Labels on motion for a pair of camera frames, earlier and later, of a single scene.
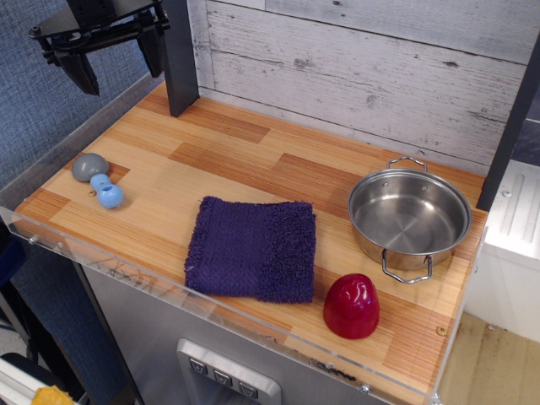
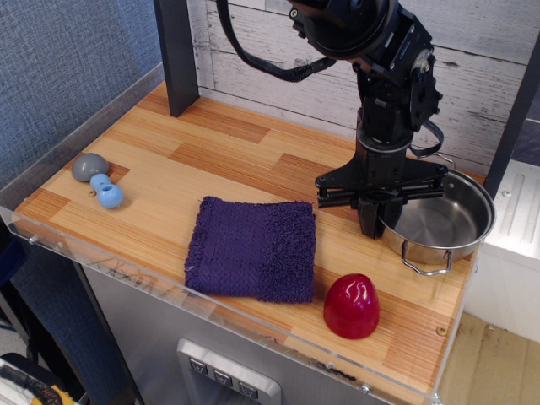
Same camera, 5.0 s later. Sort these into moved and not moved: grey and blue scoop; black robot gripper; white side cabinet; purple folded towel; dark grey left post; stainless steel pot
Moved: stainless steel pot; black robot gripper
Not moved: white side cabinet; purple folded towel; dark grey left post; grey and blue scoop
